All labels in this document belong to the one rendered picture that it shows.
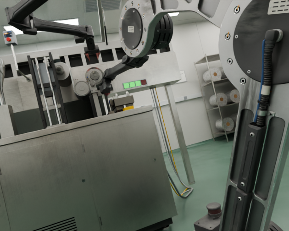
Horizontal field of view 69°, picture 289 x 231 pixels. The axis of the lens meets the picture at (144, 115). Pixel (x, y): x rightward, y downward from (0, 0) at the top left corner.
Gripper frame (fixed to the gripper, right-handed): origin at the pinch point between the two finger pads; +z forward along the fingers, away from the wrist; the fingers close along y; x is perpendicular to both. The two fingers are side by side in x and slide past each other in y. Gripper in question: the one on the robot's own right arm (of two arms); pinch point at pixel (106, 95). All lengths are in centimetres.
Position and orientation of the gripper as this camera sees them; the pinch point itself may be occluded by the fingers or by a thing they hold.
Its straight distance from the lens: 177.3
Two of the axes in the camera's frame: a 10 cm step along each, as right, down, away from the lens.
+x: -3.1, -8.1, 4.9
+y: 9.5, -2.1, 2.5
